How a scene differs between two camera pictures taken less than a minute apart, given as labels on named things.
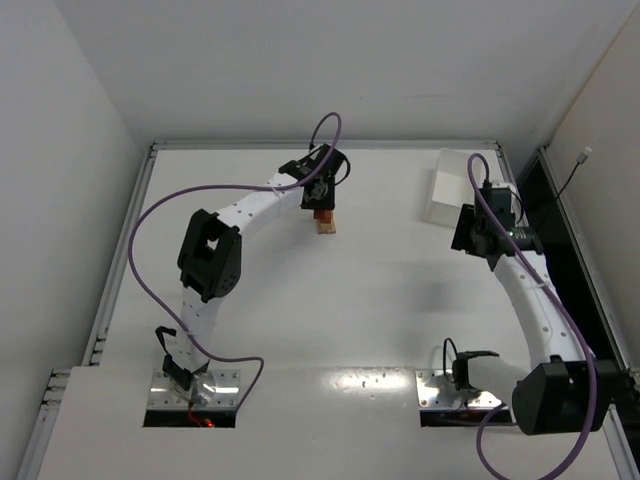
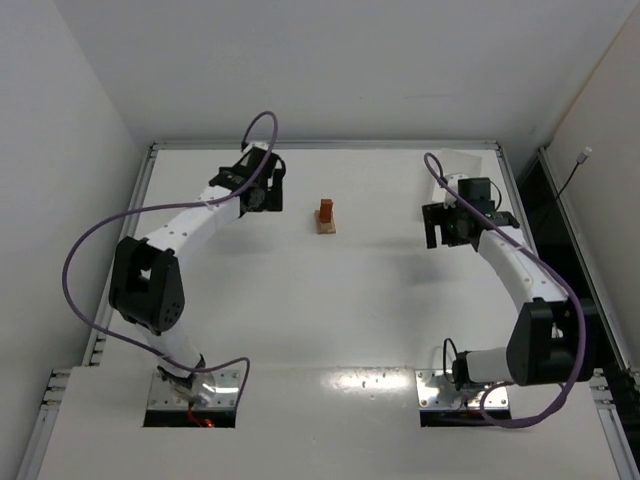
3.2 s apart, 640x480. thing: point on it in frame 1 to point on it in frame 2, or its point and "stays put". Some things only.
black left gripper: x=318 y=201 to x=273 y=193
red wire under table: x=207 y=423 stays put
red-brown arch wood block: x=324 y=216 stays put
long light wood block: x=326 y=228 stays put
